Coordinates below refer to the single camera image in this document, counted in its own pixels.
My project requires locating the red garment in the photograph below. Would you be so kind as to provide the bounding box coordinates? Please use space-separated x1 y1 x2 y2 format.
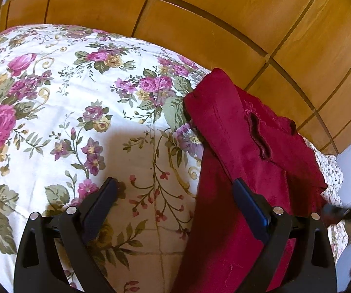
173 68 327 292

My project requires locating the floral bedspread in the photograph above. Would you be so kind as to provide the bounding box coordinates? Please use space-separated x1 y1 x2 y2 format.
0 24 343 292

